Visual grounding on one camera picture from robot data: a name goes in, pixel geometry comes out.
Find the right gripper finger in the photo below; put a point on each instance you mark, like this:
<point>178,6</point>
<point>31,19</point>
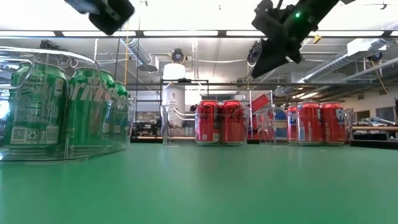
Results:
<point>270,57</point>

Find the black horizontal crossbar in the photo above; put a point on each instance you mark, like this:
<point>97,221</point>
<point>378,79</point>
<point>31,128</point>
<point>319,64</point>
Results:
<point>217,84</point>

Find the white ceiling box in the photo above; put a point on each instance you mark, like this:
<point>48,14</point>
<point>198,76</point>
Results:
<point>363,46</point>

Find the white cylindrical tank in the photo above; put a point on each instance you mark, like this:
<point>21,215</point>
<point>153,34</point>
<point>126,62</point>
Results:
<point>174,93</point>

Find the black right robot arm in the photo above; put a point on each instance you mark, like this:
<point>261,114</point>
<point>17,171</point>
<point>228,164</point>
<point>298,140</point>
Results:
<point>323,4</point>

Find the black ceiling device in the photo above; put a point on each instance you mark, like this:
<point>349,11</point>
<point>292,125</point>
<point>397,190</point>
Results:
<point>48,45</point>

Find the silver flexible air duct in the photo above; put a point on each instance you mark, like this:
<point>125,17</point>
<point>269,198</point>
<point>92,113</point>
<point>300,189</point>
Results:
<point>140,51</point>

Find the wooden workbench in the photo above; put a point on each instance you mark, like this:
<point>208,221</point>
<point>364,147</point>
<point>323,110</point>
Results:
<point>373,128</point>

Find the red storage bin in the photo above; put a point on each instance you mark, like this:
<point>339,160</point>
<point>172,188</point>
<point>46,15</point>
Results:
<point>260,102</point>

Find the black hanging camera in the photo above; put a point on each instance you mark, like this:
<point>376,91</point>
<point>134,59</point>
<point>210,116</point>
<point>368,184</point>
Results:
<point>254,53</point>
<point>178,56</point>
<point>377,56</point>

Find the clear plastic bin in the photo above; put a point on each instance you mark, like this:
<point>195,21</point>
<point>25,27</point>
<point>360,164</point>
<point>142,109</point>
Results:
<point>93,154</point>
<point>177,137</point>
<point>270,133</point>

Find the white shelving rack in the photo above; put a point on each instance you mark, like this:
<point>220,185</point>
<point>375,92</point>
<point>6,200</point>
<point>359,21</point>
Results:
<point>250,96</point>

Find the black aluminium table frame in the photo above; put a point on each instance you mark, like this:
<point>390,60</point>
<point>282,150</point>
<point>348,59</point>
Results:
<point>373,144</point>

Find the red Coca-Cola can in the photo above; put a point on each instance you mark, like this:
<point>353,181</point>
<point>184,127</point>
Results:
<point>207,124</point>
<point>233,124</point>

